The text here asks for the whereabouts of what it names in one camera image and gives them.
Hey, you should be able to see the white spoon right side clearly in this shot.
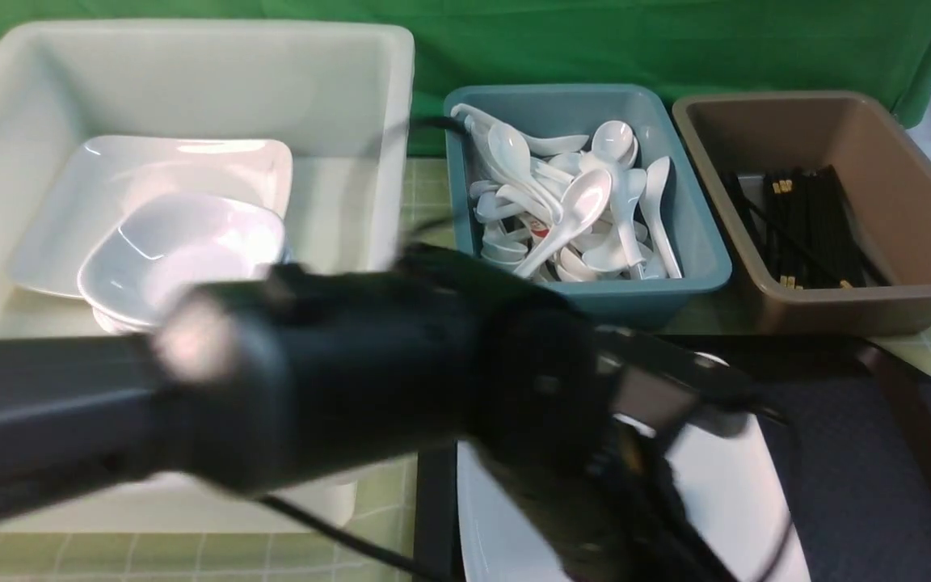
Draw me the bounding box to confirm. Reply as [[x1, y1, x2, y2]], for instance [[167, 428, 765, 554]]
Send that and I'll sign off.
[[639, 156, 683, 279]]

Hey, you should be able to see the green backdrop cloth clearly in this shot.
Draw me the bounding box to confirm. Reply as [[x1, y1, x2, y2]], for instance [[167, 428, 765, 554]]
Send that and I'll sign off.
[[0, 1, 931, 123]]

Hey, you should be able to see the large white plastic tub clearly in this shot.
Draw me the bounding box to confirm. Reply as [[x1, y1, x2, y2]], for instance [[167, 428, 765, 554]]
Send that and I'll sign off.
[[0, 21, 414, 533]]

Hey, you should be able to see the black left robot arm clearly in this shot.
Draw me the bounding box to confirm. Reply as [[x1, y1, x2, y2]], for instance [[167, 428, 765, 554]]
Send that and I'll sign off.
[[0, 243, 764, 581]]

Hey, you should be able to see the black chopstick gold tip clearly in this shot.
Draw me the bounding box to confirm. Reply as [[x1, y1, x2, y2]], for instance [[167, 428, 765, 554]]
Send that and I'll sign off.
[[732, 194, 854, 289]]

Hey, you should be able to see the green checkered tablecloth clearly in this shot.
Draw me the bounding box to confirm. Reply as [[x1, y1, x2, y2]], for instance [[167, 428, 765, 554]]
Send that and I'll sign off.
[[0, 158, 931, 582]]

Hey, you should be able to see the white spoon front centre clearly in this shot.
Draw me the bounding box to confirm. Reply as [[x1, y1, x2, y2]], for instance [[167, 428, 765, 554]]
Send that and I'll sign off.
[[512, 168, 613, 279]]

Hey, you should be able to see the stack of white small dishes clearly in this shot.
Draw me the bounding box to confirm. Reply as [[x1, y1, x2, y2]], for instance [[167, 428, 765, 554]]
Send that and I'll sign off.
[[75, 192, 288, 328]]

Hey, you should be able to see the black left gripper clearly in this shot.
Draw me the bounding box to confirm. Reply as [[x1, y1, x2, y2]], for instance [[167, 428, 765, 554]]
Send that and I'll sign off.
[[474, 323, 766, 581]]

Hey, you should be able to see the brown plastic bin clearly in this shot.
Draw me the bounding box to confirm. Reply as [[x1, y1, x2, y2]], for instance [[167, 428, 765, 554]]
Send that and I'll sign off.
[[672, 90, 931, 336]]

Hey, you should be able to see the bundle of black chopsticks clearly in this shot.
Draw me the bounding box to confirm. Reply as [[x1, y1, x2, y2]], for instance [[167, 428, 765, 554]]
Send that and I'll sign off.
[[719, 165, 891, 290]]

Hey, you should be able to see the black serving tray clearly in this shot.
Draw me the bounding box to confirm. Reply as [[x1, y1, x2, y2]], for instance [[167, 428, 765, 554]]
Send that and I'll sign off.
[[413, 335, 931, 581]]

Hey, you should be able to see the white spoon top round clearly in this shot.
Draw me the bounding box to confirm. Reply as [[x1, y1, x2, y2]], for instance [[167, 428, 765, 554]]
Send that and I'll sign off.
[[591, 120, 640, 168]]

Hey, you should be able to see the white spoon upper left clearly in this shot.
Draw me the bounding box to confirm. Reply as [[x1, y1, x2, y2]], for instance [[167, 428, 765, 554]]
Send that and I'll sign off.
[[487, 121, 564, 222]]

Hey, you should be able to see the white square plate in tub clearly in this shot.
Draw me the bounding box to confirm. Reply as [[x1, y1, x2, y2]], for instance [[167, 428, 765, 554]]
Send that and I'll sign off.
[[7, 135, 294, 298]]

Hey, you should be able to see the white spoon long handle back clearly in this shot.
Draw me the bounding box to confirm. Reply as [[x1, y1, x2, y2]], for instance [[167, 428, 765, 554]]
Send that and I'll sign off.
[[450, 103, 590, 158]]

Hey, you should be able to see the large white square plate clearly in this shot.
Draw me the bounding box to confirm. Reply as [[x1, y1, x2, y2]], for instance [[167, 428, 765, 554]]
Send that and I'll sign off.
[[457, 352, 810, 581]]

